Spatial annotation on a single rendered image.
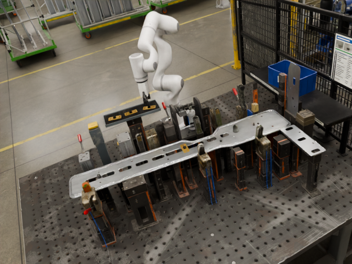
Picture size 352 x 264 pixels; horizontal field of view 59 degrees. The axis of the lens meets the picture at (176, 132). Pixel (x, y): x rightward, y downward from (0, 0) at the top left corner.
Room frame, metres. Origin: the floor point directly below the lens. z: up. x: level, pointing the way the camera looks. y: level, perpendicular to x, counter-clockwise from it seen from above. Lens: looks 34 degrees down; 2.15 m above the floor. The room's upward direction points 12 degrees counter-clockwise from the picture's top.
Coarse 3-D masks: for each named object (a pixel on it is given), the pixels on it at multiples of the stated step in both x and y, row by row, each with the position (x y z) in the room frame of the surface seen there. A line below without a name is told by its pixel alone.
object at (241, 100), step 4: (240, 84) 1.75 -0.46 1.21; (240, 88) 1.72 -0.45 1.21; (244, 88) 1.72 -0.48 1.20; (240, 92) 1.75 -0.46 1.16; (240, 96) 1.74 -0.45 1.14; (244, 96) 1.73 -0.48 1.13; (240, 100) 1.73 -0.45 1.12; (244, 100) 1.73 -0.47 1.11; (240, 104) 1.72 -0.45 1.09; (244, 104) 1.73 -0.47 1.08; (244, 108) 1.73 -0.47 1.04
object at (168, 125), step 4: (168, 120) 1.74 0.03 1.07; (164, 124) 1.69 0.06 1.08; (168, 124) 1.69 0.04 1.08; (172, 124) 1.67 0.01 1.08; (164, 128) 1.67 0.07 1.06; (168, 128) 1.65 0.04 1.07; (172, 128) 1.65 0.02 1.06; (164, 132) 1.69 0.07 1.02; (168, 132) 1.65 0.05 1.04; (172, 132) 1.65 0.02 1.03; (168, 136) 1.65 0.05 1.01; (172, 136) 1.65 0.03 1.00; (176, 136) 1.66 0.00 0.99; (168, 140) 1.65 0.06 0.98; (172, 140) 1.65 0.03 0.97; (176, 140) 1.66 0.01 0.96
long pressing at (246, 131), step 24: (240, 120) 1.67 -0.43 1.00; (264, 120) 1.62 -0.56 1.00; (168, 144) 1.58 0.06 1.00; (192, 144) 1.53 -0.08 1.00; (216, 144) 1.48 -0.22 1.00; (240, 144) 1.45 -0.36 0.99; (96, 168) 1.49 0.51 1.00; (120, 168) 1.44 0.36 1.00; (144, 168) 1.40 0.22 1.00; (72, 192) 1.32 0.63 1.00
